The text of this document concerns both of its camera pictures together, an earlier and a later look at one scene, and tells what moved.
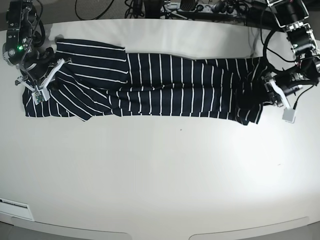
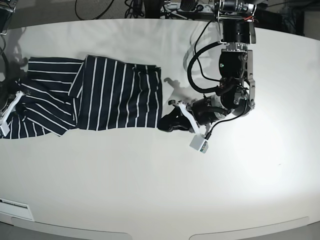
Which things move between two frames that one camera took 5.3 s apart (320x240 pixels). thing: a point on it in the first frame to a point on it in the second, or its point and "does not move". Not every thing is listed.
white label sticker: x=16 y=208 does not move
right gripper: x=288 y=82 to x=205 y=110
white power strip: x=220 y=8 does not move
